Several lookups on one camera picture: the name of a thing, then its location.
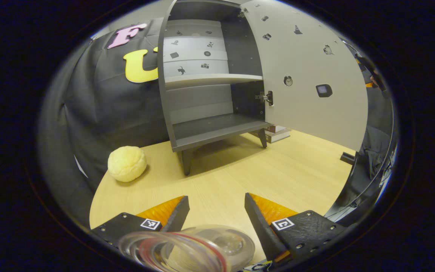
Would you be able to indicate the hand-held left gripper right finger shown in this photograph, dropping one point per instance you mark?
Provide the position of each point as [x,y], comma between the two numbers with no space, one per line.
[263,232]

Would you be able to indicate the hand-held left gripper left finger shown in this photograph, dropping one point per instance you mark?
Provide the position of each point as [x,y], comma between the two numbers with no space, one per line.
[176,219]

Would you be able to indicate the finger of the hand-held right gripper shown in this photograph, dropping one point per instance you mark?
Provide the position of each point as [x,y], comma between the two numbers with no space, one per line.
[372,82]

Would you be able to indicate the clear plastic bottle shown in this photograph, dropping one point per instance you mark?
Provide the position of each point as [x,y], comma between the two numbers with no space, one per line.
[187,249]

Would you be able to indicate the dark grey cabinet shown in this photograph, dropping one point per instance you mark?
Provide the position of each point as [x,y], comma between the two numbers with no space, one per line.
[210,128]

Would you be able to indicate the metal door hinge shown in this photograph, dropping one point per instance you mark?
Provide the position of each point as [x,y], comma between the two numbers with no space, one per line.
[242,13]
[266,97]

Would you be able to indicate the person's dark clothing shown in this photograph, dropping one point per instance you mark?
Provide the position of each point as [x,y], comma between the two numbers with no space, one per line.
[378,151]

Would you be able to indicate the yellow round foam bun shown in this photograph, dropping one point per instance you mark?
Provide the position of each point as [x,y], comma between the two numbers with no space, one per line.
[127,164]

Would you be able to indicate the black table clamp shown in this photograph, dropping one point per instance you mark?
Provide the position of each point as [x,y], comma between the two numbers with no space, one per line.
[347,158]

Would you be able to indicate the grey book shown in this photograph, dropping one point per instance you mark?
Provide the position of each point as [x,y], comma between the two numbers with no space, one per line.
[274,137]

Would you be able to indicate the black backdrop cloth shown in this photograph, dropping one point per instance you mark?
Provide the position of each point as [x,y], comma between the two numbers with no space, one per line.
[89,113]

